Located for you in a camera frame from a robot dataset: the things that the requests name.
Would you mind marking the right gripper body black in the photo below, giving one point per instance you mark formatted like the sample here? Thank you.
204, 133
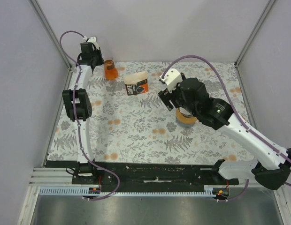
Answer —
176, 96

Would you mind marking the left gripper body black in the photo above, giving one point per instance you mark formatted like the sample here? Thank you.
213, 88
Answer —
96, 56

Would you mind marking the orange glass carafe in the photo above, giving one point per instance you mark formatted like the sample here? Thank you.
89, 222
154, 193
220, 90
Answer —
110, 70

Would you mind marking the coffee filter box orange black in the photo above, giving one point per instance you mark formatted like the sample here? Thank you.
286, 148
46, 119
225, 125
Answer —
136, 83

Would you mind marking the grey glass mug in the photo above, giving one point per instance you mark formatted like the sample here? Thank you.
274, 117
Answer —
186, 122

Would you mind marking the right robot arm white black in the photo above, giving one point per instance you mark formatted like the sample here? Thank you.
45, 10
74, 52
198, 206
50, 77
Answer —
270, 168

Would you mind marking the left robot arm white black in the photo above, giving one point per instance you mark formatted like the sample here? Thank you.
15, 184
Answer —
79, 109

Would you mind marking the floral tablecloth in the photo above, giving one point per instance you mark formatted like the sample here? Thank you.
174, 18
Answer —
140, 129

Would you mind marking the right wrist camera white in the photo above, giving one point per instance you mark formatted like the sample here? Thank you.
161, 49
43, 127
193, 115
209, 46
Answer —
171, 79

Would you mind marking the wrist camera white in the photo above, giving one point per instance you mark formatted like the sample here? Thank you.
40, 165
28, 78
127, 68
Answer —
171, 79
92, 40

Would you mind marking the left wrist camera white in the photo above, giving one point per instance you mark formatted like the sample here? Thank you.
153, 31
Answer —
92, 40

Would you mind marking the left aluminium frame post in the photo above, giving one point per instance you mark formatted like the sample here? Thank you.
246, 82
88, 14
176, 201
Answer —
44, 21

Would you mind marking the aluminium frame post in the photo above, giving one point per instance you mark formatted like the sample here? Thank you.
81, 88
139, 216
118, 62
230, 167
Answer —
44, 21
267, 9

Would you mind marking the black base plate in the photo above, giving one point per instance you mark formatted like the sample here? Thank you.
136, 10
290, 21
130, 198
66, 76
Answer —
136, 172

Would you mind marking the aluminium rail front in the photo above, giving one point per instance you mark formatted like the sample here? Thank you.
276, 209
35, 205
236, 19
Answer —
50, 177

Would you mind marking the right aluminium frame post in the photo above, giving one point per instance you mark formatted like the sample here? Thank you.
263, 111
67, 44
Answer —
267, 9

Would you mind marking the white cable duct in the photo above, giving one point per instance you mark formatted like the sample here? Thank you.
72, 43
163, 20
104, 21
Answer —
90, 192

